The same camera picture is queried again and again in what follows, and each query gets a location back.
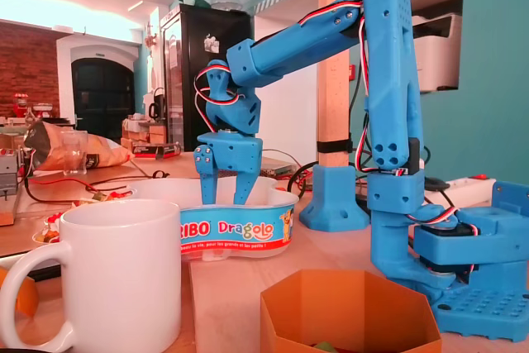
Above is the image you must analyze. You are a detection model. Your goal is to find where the black kettle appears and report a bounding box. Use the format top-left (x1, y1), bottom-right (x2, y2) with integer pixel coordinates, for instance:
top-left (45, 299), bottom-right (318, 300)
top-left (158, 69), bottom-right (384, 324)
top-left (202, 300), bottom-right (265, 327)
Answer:
top-left (147, 87), bottom-right (168, 121)

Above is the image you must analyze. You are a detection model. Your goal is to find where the clear lid with gummies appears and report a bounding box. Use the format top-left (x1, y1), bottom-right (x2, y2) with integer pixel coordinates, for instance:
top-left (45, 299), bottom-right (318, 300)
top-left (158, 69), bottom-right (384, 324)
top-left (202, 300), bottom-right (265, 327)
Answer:
top-left (31, 188), bottom-right (138, 246)

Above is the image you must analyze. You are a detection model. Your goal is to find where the wrist servo cable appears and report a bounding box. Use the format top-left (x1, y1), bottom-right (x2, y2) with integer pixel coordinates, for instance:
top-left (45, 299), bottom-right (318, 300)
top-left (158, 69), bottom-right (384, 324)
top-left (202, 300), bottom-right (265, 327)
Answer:
top-left (193, 64), bottom-right (244, 133)

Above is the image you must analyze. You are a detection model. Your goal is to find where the brown chip bag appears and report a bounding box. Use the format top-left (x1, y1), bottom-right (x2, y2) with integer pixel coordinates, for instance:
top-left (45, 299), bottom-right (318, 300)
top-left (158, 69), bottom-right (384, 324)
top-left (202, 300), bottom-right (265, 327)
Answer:
top-left (24, 120), bottom-right (136, 171)

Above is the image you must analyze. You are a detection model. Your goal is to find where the black power cable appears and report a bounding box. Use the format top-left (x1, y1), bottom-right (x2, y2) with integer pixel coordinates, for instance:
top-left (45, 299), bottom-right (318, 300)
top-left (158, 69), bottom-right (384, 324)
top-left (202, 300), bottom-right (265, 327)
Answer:
top-left (287, 161), bottom-right (322, 196)

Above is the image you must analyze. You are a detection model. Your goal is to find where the white ceramic mug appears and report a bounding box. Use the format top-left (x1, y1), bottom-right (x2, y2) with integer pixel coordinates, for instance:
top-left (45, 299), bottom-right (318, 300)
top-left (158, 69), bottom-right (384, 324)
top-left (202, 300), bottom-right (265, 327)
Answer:
top-left (0, 198), bottom-right (183, 353)

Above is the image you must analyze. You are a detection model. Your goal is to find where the clear drinking glass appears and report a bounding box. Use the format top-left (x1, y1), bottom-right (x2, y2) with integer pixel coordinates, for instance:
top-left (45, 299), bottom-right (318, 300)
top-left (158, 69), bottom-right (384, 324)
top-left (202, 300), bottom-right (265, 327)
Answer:
top-left (60, 129), bottom-right (90, 176)

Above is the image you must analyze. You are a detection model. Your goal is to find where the Haribo Dragolo candy tub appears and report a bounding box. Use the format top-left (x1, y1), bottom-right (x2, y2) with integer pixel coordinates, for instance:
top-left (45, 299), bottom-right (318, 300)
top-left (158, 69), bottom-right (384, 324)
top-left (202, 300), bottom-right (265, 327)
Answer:
top-left (130, 175), bottom-right (300, 262)

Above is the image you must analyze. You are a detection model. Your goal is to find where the black strap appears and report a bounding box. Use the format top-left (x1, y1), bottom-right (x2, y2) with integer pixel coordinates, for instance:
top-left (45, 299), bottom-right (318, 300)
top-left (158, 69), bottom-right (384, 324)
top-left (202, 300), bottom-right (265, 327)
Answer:
top-left (317, 140), bottom-right (353, 154)

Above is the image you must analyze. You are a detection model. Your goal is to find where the white fridge magnet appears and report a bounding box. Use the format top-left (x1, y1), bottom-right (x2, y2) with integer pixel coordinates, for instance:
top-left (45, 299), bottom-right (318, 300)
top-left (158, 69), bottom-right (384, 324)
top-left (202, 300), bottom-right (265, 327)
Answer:
top-left (203, 33), bottom-right (221, 55)

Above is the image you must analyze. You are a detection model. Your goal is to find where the black fridge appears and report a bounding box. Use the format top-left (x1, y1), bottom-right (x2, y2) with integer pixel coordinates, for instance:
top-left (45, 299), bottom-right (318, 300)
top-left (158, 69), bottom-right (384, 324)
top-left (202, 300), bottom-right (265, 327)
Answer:
top-left (160, 3), bottom-right (255, 154)

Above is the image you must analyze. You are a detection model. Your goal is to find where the dark arched door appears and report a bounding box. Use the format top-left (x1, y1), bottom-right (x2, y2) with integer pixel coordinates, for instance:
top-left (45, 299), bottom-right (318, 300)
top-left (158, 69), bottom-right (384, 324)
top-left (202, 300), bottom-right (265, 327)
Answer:
top-left (72, 58), bottom-right (136, 141)

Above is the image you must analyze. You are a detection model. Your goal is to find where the red wire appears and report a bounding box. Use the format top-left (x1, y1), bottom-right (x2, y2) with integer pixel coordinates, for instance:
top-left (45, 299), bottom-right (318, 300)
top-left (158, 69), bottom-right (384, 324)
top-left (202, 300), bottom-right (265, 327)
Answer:
top-left (24, 177), bottom-right (137, 204)
top-left (262, 148), bottom-right (319, 188)

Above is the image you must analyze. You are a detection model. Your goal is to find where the red black flat box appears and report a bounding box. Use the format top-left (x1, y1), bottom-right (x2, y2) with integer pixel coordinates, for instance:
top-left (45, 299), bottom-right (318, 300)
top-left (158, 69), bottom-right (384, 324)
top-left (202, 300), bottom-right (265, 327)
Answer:
top-left (132, 141), bottom-right (183, 160)

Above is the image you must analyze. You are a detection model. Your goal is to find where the white power strip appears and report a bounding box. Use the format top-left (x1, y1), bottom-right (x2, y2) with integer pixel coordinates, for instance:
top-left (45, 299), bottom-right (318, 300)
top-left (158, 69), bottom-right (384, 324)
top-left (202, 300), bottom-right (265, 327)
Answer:
top-left (425, 177), bottom-right (497, 210)

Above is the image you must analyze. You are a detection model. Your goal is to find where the metal mesh power supply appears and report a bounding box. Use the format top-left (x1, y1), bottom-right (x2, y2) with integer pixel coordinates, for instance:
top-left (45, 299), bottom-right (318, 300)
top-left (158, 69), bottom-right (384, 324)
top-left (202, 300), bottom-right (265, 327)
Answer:
top-left (214, 157), bottom-right (297, 179)

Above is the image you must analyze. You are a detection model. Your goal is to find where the hanging wall ornament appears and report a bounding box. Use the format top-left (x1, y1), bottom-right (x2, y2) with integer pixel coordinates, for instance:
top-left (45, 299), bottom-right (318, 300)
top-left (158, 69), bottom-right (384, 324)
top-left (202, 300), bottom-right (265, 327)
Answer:
top-left (144, 21), bottom-right (159, 49)

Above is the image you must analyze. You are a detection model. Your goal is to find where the large light wooden board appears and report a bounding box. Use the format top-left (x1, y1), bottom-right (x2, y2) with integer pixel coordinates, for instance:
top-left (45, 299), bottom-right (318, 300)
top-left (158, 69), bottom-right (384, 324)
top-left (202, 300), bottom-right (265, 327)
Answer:
top-left (188, 199), bottom-right (529, 353)

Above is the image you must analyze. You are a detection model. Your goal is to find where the orange hexagonal cup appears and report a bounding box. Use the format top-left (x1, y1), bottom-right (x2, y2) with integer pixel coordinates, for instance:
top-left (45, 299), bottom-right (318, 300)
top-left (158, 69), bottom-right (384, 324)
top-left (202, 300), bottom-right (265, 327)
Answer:
top-left (260, 269), bottom-right (442, 353)

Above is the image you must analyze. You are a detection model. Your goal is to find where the blue post base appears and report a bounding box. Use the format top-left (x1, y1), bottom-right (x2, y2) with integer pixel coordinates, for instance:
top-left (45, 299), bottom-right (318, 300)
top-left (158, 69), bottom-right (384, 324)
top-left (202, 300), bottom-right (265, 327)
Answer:
top-left (299, 164), bottom-right (370, 232)

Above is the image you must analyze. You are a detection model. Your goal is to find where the white printer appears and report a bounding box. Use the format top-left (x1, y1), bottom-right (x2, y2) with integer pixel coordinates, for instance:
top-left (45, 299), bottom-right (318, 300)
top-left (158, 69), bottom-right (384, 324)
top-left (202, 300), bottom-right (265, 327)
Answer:
top-left (412, 13), bottom-right (463, 93)

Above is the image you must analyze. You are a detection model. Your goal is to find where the clear glass dome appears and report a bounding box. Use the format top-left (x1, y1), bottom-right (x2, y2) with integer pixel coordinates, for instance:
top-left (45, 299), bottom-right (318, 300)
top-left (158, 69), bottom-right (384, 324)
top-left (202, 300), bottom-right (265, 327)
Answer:
top-left (210, 0), bottom-right (244, 12)

